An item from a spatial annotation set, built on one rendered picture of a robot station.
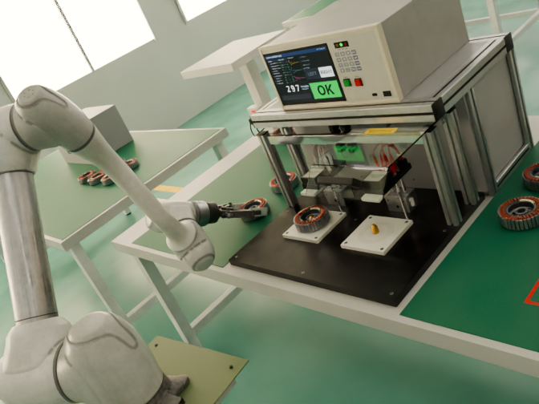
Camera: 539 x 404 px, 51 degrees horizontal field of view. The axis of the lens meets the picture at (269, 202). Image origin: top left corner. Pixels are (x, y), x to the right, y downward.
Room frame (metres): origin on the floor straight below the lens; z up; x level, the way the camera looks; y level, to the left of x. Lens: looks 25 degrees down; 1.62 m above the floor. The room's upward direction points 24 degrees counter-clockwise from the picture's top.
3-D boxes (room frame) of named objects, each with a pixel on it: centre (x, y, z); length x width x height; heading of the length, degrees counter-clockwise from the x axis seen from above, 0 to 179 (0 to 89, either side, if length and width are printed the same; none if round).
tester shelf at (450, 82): (1.64, -0.43, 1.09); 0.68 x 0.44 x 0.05; 35
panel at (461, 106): (1.60, -0.38, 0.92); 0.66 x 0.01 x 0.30; 35
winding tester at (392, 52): (1.63, -0.44, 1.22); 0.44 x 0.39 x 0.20; 35
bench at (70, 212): (3.51, 1.03, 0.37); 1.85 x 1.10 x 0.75; 35
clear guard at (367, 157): (1.29, -0.29, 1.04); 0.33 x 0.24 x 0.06; 125
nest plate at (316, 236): (1.55, -0.10, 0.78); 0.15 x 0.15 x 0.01; 35
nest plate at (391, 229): (1.36, -0.24, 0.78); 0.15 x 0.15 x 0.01; 35
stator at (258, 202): (1.86, 0.06, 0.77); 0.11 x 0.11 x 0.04
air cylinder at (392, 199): (1.44, -0.36, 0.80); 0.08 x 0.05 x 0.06; 35
